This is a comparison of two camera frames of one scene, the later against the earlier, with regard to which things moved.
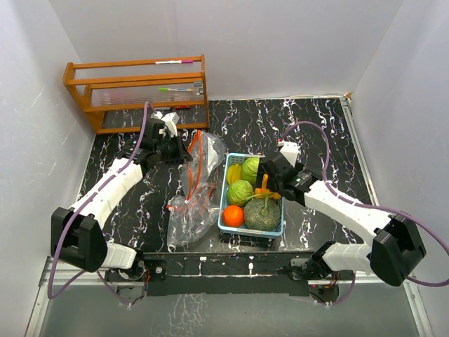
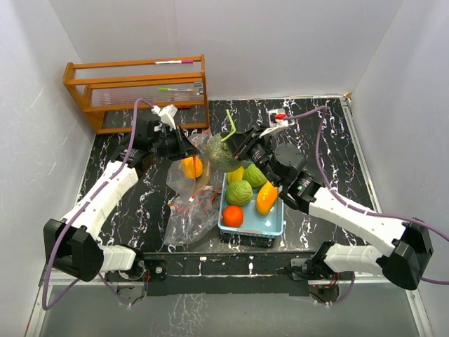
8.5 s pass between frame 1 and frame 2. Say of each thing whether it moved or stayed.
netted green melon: moved
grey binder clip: stayed
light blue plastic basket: stayed
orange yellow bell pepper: moved
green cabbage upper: stayed
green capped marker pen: stayed
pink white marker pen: stayed
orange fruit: stayed
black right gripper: moved
